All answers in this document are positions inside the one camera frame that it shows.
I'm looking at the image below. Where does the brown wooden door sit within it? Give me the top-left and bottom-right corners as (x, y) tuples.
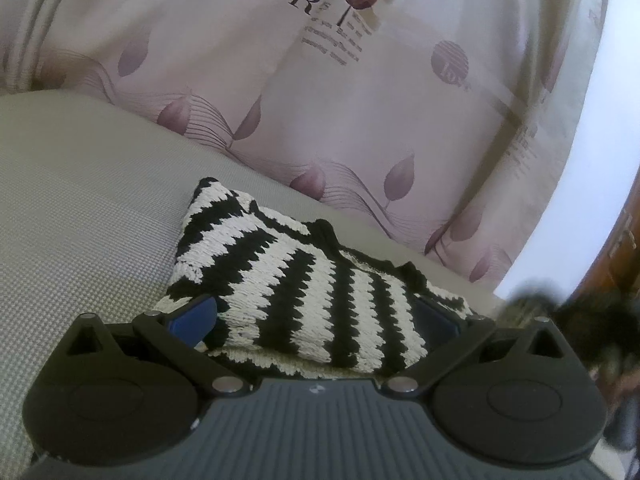
(564, 169), (640, 361)

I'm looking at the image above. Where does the black white striped knit cardigan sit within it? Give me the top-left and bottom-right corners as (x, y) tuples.
(157, 178), (472, 380)

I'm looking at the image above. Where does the pink leaf print curtain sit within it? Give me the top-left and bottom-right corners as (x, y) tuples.
(1, 0), (608, 289)

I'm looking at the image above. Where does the grey woven seat cushion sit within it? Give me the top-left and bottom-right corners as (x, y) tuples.
(1, 91), (500, 479)

